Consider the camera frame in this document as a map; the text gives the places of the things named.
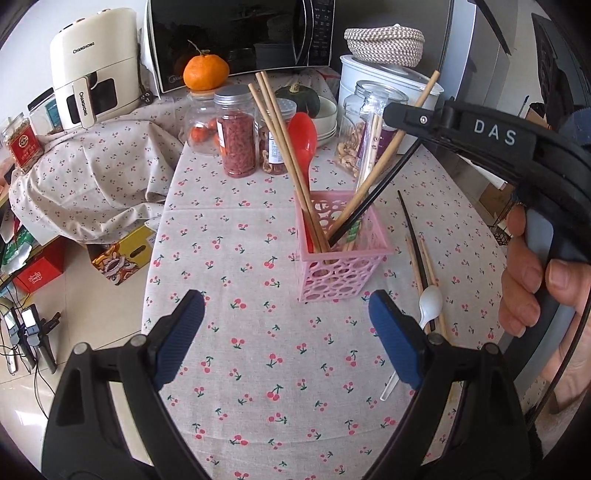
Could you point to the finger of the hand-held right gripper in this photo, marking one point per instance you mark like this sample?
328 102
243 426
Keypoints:
415 120

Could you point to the white electric cooking pot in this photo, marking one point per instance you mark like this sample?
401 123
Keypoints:
360 74

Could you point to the clear storage box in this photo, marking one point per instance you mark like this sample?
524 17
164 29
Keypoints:
44 113

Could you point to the green packet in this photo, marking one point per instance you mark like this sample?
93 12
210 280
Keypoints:
14 251

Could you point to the spare hand-held gripper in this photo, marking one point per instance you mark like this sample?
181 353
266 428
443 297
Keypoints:
34 327
13 327

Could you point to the dark green squash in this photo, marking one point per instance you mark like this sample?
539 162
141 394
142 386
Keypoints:
300 99

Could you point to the person's right hand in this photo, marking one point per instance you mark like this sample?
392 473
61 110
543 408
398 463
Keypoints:
519 281

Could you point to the clear jar with wooden lid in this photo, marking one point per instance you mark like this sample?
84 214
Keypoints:
201 120

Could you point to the jar of red berries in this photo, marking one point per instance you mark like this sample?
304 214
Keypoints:
236 143

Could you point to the red label tea jar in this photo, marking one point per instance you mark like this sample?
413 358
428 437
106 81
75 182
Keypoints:
23 147

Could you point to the white plastic spoon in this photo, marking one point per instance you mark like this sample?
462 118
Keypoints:
430 302

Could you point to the black microwave oven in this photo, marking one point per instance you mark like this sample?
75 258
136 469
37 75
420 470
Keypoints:
231 32

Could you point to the red cardboard box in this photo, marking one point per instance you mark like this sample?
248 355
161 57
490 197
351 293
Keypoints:
39 272

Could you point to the large jar with purple label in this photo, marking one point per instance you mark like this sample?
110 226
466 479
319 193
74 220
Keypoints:
351 134

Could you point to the small jar of nuts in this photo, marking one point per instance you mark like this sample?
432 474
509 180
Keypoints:
265 154

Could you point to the white bowl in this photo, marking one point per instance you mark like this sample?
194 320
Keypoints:
328 115

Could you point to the small floral drape cloth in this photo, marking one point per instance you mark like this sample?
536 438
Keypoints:
92 184

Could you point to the colourful cardboard box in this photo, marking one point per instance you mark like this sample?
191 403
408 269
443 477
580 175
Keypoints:
120 263

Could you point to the grey refrigerator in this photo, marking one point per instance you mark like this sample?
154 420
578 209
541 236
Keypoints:
457 46

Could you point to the orange tangerine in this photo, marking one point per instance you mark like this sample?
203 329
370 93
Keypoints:
205 71

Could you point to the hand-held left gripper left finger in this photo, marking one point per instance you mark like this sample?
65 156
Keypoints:
178 341

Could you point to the pink perforated utensil basket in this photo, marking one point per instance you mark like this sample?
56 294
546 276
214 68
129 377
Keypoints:
341 277

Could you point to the cream air fryer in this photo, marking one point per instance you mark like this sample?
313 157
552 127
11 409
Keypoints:
92 55

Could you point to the brown cardboard box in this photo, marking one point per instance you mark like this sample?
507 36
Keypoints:
494 198

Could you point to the white printed chopstick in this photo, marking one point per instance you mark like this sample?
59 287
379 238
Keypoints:
376 143
371 143

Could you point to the black chopstick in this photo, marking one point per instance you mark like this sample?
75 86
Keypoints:
405 214
383 182

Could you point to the cherry print tablecloth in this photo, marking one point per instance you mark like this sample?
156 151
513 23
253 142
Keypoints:
277 350

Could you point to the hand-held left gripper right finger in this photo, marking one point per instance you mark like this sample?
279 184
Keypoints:
397 341

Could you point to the red plastic spoon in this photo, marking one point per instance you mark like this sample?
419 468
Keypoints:
304 138

